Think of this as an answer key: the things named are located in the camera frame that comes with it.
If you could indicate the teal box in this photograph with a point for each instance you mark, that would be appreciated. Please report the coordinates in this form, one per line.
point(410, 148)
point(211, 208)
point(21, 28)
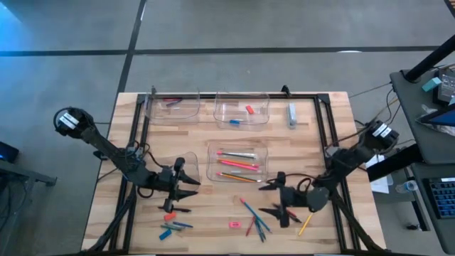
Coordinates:
point(431, 84)

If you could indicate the grey metal stand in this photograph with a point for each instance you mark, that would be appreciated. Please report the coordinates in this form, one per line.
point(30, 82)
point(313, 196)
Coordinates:
point(35, 177)

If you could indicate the yellow pencil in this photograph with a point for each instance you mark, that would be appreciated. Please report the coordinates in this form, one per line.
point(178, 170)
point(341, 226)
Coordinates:
point(305, 224)

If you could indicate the backlit computer keyboard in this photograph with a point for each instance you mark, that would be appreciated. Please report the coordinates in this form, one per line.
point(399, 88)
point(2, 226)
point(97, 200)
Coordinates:
point(442, 197)

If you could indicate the clear plastic bin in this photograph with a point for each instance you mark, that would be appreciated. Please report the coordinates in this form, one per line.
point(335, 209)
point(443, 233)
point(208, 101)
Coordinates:
point(185, 115)
point(190, 161)
point(238, 147)
point(224, 106)

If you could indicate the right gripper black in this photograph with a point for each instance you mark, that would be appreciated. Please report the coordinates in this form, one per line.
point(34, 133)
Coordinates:
point(295, 197)

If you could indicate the black electronic device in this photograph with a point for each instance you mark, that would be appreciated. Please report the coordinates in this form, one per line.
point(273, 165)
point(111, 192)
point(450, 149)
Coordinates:
point(447, 87)

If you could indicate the green pencil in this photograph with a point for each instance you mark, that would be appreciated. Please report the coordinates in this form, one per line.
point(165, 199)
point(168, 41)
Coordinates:
point(258, 180)

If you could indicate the dark blue tablet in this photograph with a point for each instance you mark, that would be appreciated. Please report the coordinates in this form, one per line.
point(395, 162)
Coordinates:
point(444, 119)

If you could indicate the black rig pole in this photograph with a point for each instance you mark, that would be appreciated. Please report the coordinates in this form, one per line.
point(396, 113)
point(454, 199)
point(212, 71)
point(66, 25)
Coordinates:
point(430, 58)

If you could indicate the red crayon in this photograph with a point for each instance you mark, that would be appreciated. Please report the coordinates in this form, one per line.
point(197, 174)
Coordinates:
point(170, 100)

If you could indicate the black device with blue light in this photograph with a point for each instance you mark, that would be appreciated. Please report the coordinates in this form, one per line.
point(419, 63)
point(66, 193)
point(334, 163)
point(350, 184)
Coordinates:
point(9, 153)

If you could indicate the red marker pen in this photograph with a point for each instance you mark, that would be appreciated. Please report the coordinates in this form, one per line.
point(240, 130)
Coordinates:
point(250, 226)

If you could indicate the black pen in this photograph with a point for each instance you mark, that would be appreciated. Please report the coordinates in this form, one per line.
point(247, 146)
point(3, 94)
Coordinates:
point(298, 220)
point(183, 210)

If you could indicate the pink rubber eraser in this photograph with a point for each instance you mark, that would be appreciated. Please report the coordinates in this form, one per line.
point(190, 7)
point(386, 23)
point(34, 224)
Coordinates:
point(235, 224)

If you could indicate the white paper sheet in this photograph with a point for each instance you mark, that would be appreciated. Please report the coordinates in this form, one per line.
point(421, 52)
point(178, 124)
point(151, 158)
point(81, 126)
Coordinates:
point(380, 185)

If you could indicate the grey pencil with pink eraser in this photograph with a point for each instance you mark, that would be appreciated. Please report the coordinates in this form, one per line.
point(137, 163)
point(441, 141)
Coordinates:
point(236, 154)

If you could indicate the orange eraser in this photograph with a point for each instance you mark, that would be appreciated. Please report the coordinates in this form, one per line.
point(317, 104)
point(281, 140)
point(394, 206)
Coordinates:
point(170, 216)

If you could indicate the grey stapler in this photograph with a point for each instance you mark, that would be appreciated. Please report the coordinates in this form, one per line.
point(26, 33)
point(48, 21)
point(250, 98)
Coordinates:
point(291, 115)

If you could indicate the orange pencil with pink eraser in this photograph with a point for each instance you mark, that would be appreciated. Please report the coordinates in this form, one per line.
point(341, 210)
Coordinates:
point(231, 176)
point(245, 163)

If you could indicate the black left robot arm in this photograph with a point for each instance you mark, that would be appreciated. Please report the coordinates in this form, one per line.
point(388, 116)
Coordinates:
point(106, 149)

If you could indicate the red eraser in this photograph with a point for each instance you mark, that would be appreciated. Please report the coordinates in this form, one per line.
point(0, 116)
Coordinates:
point(250, 109)

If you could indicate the blue pencil with pink eraser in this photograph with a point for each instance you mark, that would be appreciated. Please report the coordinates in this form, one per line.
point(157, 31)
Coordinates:
point(250, 210)

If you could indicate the grey side desk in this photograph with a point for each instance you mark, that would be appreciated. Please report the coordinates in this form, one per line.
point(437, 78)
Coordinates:
point(433, 149)

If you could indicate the clear water bottle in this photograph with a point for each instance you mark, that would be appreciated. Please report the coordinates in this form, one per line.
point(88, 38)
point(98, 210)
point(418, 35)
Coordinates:
point(409, 186)

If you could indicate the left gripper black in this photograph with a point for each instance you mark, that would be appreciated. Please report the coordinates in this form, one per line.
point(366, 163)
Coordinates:
point(165, 179)

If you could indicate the black frame clamp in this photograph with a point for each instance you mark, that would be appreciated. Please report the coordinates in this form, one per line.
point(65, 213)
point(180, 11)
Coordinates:
point(153, 90)
point(286, 91)

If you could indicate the black rig beam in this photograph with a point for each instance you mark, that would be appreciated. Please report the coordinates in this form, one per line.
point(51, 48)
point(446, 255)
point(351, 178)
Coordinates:
point(394, 163)

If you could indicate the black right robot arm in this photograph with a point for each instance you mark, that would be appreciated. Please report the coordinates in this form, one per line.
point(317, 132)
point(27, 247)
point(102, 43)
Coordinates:
point(348, 158)

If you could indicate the small black floor object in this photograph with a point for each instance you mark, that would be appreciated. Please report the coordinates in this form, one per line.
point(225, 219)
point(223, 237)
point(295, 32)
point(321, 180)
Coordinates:
point(412, 226)

